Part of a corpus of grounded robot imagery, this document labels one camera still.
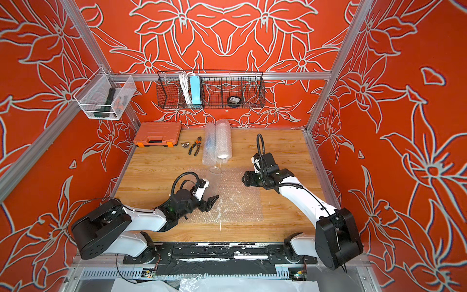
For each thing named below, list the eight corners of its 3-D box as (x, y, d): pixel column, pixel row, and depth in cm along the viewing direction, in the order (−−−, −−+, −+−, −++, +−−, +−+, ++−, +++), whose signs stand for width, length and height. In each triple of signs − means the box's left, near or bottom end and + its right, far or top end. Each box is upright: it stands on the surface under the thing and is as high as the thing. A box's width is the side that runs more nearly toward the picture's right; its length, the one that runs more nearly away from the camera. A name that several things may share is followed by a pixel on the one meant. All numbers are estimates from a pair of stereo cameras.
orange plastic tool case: (134, 148, 112) (130, 142, 107) (144, 127, 124) (140, 121, 119) (177, 148, 112) (174, 142, 107) (182, 127, 124) (180, 121, 119)
